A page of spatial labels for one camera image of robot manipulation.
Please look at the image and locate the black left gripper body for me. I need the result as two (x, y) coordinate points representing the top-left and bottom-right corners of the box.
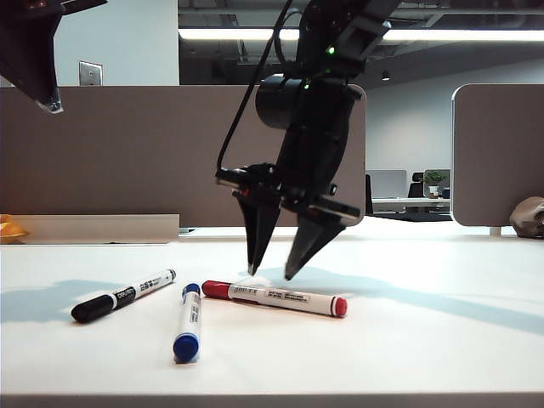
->
(25, 0), (108, 18)

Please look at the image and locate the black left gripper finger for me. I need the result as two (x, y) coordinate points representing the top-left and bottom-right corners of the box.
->
(0, 0), (65, 115)

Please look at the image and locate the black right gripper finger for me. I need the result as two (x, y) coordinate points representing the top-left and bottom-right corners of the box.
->
(284, 212), (345, 281)
(232, 189), (281, 276)

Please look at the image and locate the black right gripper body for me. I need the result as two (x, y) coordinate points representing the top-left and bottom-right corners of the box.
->
(215, 91), (362, 226)

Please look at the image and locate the red whiteboard marker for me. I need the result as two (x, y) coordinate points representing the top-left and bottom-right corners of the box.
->
(201, 279), (349, 318)

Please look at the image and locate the blue whiteboard marker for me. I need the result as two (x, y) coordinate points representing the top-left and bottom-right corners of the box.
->
(173, 283), (202, 365)

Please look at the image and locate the black whiteboard marker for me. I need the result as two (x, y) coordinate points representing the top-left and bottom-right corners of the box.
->
(71, 268), (178, 324)

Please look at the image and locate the white background desk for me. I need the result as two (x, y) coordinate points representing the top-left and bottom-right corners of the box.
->
(371, 197), (451, 214)

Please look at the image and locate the small potted green plant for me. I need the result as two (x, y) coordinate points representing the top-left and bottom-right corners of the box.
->
(423, 169), (447, 200)

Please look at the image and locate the wide brown desk divider panel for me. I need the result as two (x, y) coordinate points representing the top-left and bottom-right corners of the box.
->
(0, 84), (367, 230)

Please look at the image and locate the orange object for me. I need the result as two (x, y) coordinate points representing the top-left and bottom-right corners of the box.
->
(0, 214), (31, 244)

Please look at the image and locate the narrow brown desk divider panel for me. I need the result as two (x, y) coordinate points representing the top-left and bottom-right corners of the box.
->
(450, 82), (544, 228)

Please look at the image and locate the long linear ceiling light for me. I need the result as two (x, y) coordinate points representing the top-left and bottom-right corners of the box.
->
(178, 27), (544, 43)

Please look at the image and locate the metal wall plate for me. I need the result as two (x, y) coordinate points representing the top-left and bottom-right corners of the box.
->
(77, 61), (104, 88)

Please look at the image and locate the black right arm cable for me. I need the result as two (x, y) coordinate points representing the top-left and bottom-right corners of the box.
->
(216, 0), (307, 175)

